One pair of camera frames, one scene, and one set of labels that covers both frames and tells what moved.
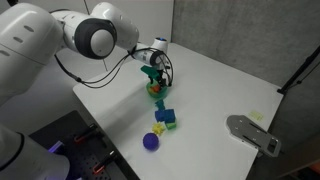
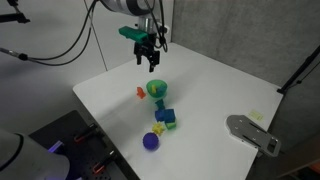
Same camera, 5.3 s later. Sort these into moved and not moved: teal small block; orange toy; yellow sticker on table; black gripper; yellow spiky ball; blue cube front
Moved: orange toy; black gripper
Not moved: teal small block; blue cube front; yellow sticker on table; yellow spiky ball
